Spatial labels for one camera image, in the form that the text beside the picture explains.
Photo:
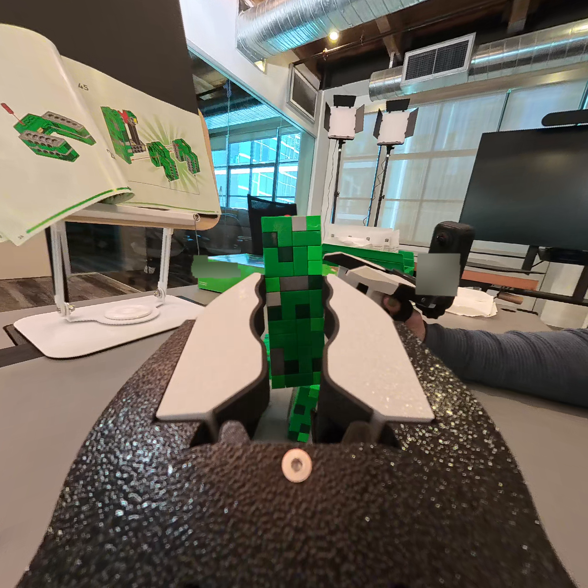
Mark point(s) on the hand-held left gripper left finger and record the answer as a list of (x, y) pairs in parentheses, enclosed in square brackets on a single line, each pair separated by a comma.
[(216, 358)]

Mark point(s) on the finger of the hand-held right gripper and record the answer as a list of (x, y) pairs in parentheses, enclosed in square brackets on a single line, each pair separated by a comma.
[(367, 265), (374, 285)]

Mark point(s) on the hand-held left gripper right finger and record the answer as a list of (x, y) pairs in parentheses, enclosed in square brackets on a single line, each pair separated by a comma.
[(372, 358)]

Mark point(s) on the green brick figure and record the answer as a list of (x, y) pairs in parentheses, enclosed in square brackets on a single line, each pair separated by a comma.
[(294, 257)]

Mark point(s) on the person's right forearm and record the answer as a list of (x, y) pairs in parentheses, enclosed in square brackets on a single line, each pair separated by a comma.
[(505, 358)]

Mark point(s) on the grey desk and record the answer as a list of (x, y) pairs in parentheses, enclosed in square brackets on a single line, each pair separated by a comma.
[(55, 413)]

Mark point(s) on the person's right hand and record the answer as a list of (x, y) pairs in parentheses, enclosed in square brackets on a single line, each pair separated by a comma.
[(415, 327)]

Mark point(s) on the wooden background table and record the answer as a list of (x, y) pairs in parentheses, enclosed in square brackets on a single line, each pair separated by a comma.
[(500, 279)]

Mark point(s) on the white crumpled paper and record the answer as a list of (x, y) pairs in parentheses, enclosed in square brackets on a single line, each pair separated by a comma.
[(475, 304)]

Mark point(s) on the black light stand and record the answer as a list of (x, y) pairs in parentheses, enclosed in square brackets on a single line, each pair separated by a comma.
[(382, 188), (338, 183)]

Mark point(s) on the black monitor screen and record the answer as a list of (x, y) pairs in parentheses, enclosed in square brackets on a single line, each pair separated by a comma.
[(523, 188)]

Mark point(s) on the green cardboard box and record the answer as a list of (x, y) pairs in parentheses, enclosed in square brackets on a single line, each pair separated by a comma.
[(250, 271)]

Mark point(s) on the black office chair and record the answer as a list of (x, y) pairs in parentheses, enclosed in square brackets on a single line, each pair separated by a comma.
[(271, 225)]

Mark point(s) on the white book stand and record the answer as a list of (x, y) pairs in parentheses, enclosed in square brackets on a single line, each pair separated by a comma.
[(115, 330)]

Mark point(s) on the black metal bar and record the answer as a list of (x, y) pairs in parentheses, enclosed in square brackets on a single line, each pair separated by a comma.
[(551, 297)]

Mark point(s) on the studio panel light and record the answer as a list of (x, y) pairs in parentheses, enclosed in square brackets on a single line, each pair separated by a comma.
[(394, 124), (343, 120)]

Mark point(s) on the white ceiling air vent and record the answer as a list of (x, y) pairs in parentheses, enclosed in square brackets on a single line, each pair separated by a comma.
[(436, 62)]

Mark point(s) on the brick instruction booklet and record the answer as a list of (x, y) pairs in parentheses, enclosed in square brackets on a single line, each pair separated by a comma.
[(151, 138)]

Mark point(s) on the round ceiling lamp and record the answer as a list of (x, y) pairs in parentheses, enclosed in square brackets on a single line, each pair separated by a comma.
[(334, 35)]

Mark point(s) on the black conference camera bar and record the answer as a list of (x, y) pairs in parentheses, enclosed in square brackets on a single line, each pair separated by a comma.
[(565, 117)]

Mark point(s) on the grey wall vent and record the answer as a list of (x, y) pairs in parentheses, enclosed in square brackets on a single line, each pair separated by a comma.
[(303, 94)]

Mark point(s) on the slim silver air duct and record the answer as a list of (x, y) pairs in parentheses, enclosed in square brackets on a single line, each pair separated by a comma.
[(528, 57)]

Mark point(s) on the large silver air duct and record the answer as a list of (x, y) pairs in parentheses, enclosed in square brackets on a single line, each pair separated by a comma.
[(294, 25)]

